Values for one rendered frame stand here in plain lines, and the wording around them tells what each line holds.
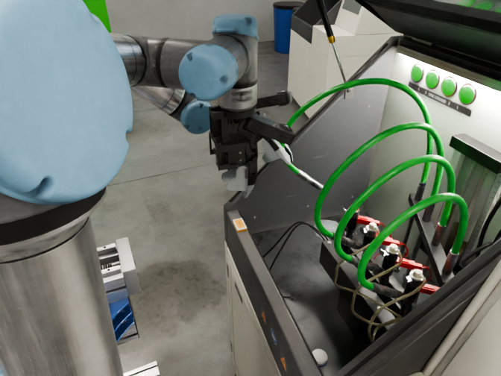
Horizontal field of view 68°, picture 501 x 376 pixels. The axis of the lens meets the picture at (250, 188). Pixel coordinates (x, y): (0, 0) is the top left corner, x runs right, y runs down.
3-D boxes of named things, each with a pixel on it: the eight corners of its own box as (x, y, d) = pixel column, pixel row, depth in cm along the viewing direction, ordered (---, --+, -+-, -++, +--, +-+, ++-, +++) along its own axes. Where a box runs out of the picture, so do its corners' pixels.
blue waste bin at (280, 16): (265, 48, 692) (267, 2, 650) (294, 45, 713) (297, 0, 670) (281, 56, 647) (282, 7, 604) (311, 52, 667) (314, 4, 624)
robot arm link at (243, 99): (249, 74, 72) (264, 87, 65) (249, 97, 74) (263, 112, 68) (211, 77, 70) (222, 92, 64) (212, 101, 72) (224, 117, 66)
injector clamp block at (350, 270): (316, 278, 114) (321, 240, 106) (345, 270, 117) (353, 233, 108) (382, 383, 87) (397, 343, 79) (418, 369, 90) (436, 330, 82)
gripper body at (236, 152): (209, 156, 79) (206, 101, 72) (248, 150, 81) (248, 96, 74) (218, 174, 73) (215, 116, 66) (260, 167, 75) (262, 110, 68)
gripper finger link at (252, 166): (241, 177, 80) (241, 141, 75) (250, 176, 80) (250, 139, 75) (249, 189, 76) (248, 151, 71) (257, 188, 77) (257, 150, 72)
